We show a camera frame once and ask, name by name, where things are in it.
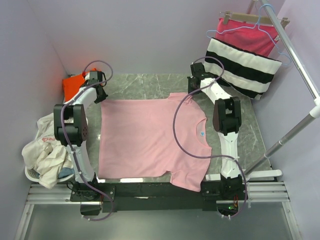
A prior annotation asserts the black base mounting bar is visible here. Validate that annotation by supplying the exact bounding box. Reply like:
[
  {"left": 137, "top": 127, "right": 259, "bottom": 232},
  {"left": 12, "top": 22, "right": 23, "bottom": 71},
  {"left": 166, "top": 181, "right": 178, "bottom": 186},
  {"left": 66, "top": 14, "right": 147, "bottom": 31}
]
[{"left": 70, "top": 181, "right": 248, "bottom": 216}]

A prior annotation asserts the wooden clip hanger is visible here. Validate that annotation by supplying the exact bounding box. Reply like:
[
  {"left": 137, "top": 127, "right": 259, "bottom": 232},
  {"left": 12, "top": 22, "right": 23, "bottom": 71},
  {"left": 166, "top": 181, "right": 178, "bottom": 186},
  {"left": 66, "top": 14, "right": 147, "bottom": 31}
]
[{"left": 219, "top": 10, "right": 291, "bottom": 30}]

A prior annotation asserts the folded orange t shirt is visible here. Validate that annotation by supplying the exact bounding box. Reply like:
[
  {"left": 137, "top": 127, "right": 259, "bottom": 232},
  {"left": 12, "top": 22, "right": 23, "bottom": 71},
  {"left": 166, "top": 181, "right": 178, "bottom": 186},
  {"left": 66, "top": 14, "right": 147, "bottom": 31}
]
[{"left": 62, "top": 73, "right": 93, "bottom": 103}]

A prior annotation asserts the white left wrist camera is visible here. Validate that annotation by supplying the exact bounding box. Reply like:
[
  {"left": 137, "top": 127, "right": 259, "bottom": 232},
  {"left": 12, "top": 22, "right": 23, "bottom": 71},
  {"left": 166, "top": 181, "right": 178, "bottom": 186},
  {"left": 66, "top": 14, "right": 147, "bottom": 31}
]
[{"left": 81, "top": 71, "right": 91, "bottom": 81}]

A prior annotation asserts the magenta hanging cloth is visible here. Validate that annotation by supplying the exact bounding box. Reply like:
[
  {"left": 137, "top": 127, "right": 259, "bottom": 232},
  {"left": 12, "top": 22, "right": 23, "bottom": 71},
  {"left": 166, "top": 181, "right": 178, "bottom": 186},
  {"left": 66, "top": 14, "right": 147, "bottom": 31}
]
[{"left": 214, "top": 17, "right": 278, "bottom": 58}]

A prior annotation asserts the pink t shirt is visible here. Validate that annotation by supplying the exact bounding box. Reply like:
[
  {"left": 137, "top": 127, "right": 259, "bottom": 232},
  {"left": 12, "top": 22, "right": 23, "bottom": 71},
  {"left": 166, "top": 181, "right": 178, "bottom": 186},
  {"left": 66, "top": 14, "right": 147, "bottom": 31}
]
[{"left": 98, "top": 92, "right": 212, "bottom": 192}]

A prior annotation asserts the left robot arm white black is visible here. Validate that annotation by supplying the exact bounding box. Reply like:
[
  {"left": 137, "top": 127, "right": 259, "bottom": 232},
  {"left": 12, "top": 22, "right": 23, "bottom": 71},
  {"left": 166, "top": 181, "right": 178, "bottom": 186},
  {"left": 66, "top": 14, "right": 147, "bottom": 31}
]
[{"left": 53, "top": 70, "right": 108, "bottom": 183}]

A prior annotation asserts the metal clothes rack pole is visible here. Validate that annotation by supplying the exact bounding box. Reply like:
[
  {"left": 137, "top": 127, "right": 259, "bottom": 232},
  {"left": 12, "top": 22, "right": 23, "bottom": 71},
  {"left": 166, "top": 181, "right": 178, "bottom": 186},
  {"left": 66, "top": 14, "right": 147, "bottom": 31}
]
[{"left": 244, "top": 0, "right": 320, "bottom": 176}]

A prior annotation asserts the white t shirt red print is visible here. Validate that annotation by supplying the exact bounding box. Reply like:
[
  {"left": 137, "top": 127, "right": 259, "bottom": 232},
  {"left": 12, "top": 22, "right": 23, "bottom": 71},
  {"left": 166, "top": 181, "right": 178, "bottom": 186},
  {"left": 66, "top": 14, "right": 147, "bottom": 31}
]
[{"left": 21, "top": 112, "right": 75, "bottom": 190}]

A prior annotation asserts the light blue wire hanger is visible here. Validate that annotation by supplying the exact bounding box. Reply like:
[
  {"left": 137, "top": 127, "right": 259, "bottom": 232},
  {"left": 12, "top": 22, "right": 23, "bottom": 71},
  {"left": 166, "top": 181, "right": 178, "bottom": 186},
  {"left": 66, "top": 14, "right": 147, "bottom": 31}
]
[{"left": 206, "top": 4, "right": 292, "bottom": 66}]

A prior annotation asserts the aluminium frame rail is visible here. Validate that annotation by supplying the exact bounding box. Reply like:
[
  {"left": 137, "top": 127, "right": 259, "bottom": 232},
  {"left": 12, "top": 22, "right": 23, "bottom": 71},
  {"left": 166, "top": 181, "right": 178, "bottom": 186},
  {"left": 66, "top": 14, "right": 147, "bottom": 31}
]
[{"left": 25, "top": 182, "right": 290, "bottom": 205}]

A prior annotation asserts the black white striped cloth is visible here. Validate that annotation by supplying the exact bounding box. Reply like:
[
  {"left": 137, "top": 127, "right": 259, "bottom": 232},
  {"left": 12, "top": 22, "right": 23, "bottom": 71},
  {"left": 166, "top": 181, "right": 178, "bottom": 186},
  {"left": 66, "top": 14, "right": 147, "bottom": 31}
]
[{"left": 203, "top": 38, "right": 282, "bottom": 100}]

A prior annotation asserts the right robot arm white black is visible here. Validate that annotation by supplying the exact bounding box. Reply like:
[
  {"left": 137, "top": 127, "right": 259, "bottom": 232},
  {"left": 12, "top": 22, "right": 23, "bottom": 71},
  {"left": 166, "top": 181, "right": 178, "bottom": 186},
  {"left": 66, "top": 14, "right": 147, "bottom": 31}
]
[{"left": 187, "top": 62, "right": 242, "bottom": 159}]

